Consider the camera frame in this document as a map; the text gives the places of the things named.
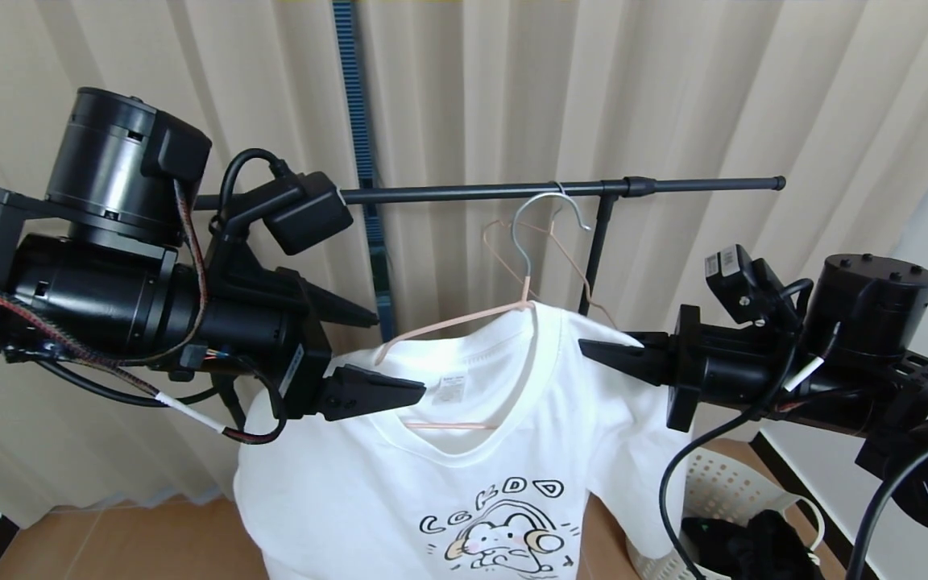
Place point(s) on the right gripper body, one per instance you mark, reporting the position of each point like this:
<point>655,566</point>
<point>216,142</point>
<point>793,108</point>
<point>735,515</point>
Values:
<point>722,366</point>

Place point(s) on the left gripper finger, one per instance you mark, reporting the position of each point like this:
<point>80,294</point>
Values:
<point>367,391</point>
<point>335,312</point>

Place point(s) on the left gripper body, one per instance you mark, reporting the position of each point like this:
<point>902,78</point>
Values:
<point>254,330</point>

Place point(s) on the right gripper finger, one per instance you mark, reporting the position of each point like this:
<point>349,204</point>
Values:
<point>657,339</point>
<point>641,366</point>

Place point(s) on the white shirt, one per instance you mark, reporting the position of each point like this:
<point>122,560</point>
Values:
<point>472,451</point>

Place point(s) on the pink clothes hanger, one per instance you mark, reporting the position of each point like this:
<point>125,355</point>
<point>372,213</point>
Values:
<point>498,251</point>
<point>528,292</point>

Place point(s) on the black garment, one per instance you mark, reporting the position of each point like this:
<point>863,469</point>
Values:
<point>770,548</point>

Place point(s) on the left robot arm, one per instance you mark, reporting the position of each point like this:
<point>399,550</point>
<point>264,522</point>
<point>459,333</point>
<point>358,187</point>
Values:
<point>101,161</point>

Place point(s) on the white laundry basket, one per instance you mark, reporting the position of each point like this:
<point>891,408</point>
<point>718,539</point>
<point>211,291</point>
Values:
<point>722,483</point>

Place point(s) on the black clothes rack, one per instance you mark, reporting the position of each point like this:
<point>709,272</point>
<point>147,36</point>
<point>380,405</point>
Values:
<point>472,192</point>

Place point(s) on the window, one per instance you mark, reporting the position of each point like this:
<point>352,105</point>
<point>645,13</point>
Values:
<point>361,121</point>

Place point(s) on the beige curtain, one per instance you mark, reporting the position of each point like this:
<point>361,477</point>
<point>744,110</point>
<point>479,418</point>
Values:
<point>673,89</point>
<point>254,80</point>

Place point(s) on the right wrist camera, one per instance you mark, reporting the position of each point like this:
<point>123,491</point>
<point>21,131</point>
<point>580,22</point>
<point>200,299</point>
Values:
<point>742,278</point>

